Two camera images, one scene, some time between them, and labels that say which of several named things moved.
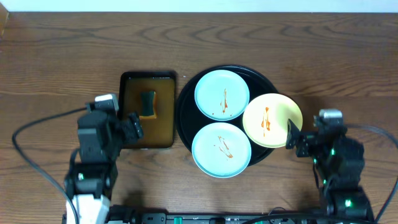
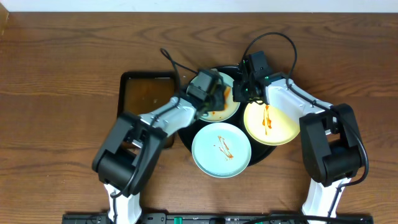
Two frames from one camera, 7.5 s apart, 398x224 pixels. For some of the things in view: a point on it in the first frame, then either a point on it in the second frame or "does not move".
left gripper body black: (125, 130) to (218, 98)
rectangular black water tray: (151, 94) does not move
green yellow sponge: (148, 105) to (218, 99)
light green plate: (221, 150) does not move
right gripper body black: (319, 152) to (242, 92)
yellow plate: (265, 119) does not move
